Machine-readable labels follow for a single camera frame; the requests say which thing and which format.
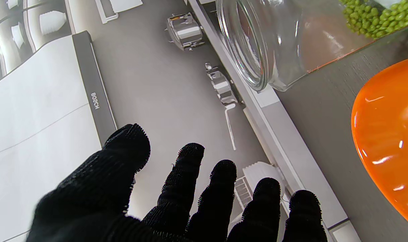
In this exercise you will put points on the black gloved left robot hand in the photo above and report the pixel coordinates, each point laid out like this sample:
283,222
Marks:
96,191

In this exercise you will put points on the orange plastic bowl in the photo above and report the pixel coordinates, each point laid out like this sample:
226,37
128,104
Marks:
388,134

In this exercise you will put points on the green mung beans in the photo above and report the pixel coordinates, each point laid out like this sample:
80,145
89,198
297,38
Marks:
375,16

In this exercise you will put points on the clear glass jar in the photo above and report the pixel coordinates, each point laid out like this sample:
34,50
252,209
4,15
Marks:
291,37

